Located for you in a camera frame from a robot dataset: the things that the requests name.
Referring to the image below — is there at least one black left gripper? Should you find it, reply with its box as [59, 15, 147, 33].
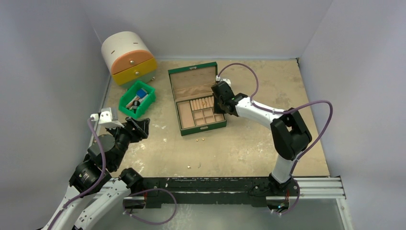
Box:
[106, 116, 149, 169]

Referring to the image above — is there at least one green jewelry tray insert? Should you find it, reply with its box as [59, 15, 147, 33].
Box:
[176, 96, 226, 130]

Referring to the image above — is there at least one green jewelry box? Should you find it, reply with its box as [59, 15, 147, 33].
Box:
[168, 62, 227, 136]

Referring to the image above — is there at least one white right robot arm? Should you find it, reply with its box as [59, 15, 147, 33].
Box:
[211, 81, 312, 195]

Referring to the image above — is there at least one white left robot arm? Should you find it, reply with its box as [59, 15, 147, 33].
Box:
[43, 114, 150, 230]

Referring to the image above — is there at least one black grey marker cap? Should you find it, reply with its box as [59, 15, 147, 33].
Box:
[131, 100, 141, 110]

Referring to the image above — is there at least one green plastic bin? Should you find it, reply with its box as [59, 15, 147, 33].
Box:
[118, 81, 156, 119]

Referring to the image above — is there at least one blue eraser block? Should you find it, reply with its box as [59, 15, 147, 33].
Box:
[136, 89, 148, 98]

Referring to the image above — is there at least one white drawer cabinet orange yellow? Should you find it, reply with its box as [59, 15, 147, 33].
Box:
[101, 31, 157, 89]

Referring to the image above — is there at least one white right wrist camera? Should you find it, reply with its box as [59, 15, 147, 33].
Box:
[215, 75, 231, 87]

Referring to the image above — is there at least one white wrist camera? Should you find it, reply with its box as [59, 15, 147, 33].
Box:
[90, 107, 124, 129]
[215, 75, 231, 87]

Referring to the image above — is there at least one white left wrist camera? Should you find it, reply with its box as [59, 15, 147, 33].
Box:
[90, 107, 124, 129]

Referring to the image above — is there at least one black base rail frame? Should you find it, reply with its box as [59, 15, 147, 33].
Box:
[122, 176, 346, 210]

